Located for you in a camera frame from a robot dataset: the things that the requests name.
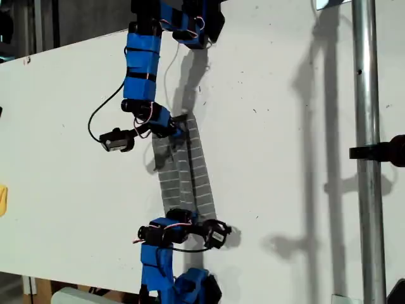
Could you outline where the yellow object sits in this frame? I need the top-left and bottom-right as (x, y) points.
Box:
(0, 185), (9, 217)

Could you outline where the grey striped towel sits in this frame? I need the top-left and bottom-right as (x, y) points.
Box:
(151, 115), (218, 223)

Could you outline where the wooden table leg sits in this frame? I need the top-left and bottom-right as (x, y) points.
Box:
(22, 275), (53, 304)

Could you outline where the grey post base plate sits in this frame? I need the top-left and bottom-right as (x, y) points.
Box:
(331, 294), (363, 304)

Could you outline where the arm camera stalk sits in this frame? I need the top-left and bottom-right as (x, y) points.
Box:
(126, 124), (153, 139)

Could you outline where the white box under table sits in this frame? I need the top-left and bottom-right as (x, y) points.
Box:
(50, 286), (142, 304)

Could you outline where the steel post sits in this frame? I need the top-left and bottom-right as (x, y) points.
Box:
(351, 0), (389, 304)

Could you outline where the black post clamp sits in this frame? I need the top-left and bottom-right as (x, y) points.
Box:
(349, 134), (405, 168)

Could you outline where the thin white wire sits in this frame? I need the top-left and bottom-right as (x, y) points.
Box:
(163, 42), (182, 110)

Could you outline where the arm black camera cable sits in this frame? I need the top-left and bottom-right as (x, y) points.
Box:
(170, 245), (213, 255)
(87, 80), (127, 143)

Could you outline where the arm camera box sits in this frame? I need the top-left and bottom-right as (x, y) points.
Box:
(99, 127), (135, 153)
(204, 219), (233, 250)

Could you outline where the grey metal bar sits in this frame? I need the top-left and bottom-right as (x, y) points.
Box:
(34, 0), (44, 53)

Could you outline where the black rounded object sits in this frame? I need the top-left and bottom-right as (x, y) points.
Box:
(386, 278), (405, 304)

